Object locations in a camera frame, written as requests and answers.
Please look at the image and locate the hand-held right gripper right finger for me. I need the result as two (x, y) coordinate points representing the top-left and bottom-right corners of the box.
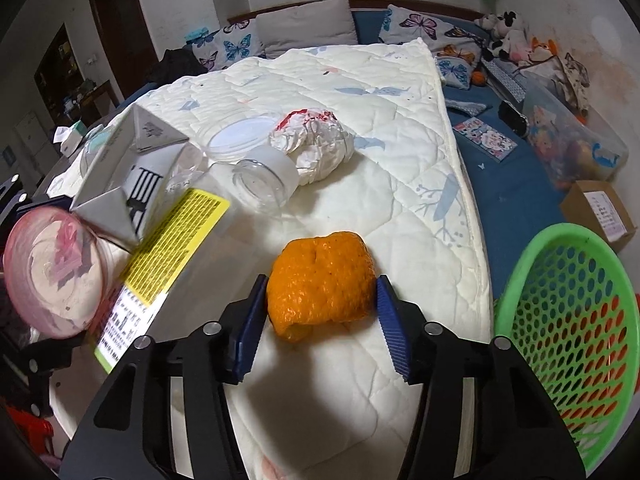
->
(375, 275), (586, 480)

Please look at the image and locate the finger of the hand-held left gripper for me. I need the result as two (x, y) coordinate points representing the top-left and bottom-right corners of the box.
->
(0, 330), (88, 411)
(0, 174), (73, 221)

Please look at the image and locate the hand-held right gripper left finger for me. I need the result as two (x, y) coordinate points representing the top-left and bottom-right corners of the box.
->
(60, 274), (271, 480)

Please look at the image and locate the pink round plastic container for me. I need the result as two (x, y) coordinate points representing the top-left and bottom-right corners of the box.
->
(2, 207), (115, 339)

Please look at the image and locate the orange peel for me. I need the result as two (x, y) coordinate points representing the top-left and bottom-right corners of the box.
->
(266, 231), (377, 344)

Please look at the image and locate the grey white cardboard box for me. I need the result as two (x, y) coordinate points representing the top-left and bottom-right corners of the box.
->
(70, 105), (191, 253)

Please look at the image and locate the clear bag with yellow label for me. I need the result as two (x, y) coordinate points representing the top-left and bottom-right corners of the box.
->
(92, 145), (236, 375)

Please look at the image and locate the green plastic mesh basket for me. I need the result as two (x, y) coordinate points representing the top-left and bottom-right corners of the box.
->
(492, 223), (640, 480)

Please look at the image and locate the small jar with white label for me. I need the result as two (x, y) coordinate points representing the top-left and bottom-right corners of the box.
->
(231, 147), (300, 211)

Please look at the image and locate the white paper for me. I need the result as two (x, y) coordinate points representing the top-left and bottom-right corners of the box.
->
(268, 108), (356, 186)

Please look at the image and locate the red plastic stool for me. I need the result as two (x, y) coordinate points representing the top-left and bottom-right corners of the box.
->
(0, 405), (55, 456)

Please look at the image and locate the white teal box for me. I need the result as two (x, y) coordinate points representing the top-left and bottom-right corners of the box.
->
(52, 120), (91, 156)

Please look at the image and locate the cluttered wooden desk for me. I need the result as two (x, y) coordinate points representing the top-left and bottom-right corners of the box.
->
(75, 80), (123, 126)

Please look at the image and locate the dark wooden shelf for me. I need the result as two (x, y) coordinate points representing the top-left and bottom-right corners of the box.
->
(34, 22), (86, 111)

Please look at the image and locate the white quilted blanket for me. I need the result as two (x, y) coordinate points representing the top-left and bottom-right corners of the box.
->
(47, 40), (496, 480)

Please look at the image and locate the blue bed sheet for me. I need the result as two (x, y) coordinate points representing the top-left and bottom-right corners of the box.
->
(350, 7), (601, 311)

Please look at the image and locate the brown wooden door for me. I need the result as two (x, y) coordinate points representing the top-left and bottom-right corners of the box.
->
(87, 0), (161, 103)

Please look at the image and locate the clear round plastic lid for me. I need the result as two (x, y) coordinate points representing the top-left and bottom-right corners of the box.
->
(195, 110), (281, 163)

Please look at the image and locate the dark cloth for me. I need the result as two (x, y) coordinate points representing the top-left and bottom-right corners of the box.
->
(147, 49), (208, 86)

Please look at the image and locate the colourful sticker sheet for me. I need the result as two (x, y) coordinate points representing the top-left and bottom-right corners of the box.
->
(452, 116), (518, 162)

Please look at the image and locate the brown cardboard box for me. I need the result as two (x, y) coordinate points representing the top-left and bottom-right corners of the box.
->
(559, 180), (637, 255)

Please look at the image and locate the black device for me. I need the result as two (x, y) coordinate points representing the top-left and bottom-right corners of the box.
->
(500, 101), (530, 138)

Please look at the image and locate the clear plastic storage bin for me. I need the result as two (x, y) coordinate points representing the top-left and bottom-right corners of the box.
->
(520, 80), (630, 191)

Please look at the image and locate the butterfly print pillow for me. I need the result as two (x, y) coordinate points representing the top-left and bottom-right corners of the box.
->
(192, 17), (266, 71)
(435, 42), (483, 91)
(378, 4), (493, 53)

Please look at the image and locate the patterned grey long box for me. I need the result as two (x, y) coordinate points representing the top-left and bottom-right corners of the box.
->
(482, 57), (528, 106)

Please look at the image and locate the grey pillow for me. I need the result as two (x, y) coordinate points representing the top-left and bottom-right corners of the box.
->
(255, 0), (361, 59)

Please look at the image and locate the cat print cloth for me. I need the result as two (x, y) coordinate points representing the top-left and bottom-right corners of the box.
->
(557, 52), (591, 111)

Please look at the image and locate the orange fox plush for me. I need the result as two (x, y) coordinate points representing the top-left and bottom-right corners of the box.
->
(530, 35), (558, 61)

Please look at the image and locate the black white cow plush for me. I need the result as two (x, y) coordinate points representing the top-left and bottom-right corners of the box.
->
(472, 10), (533, 61)

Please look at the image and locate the wooden headboard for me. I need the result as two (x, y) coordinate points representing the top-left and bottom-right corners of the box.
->
(227, 0), (483, 23)

